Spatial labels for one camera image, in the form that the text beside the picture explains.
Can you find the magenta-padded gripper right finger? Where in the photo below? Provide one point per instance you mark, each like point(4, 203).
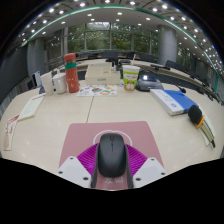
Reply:
point(150, 170)

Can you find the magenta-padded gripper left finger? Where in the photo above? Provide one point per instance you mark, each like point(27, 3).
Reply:
point(73, 170)

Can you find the black computer mouse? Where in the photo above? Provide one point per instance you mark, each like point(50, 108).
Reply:
point(111, 156)

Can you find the pink printed mouse pad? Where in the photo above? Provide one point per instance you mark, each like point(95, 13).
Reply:
point(80, 136)

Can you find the black handheld microphone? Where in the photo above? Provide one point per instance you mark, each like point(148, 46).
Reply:
point(195, 114)

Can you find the red and white pamphlet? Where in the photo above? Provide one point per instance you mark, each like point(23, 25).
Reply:
point(10, 133)

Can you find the white booklet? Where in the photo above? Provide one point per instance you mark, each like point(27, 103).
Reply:
point(31, 107)

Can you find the white paper sheet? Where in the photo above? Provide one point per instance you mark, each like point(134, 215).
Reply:
point(210, 124)

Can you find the colourful sticker sheet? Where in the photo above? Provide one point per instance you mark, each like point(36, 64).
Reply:
point(96, 90)

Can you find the dark conference phone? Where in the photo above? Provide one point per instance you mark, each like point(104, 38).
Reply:
point(148, 83)

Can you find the white paper cup stack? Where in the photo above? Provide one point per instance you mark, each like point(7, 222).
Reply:
point(47, 85)

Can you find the green printed paper drink cup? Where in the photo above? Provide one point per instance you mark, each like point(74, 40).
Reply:
point(130, 78)

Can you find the red thermos bottle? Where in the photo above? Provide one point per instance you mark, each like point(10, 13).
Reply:
point(71, 75)

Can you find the white floor-standing appliance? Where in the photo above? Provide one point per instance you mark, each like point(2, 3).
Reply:
point(36, 79)

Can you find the long curved conference desk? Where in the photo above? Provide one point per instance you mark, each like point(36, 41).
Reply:
point(93, 61)

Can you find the dark office chairs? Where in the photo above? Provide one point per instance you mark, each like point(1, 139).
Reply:
point(110, 54)

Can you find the ceiling lights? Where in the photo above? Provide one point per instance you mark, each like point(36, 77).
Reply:
point(82, 4)

